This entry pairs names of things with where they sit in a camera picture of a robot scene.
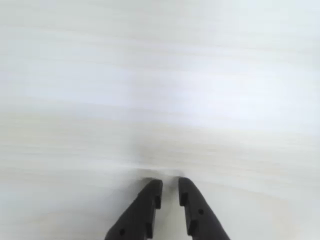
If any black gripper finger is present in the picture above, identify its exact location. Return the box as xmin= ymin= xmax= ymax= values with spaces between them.
xmin=177 ymin=176 xmax=231 ymax=240
xmin=104 ymin=177 xmax=164 ymax=240

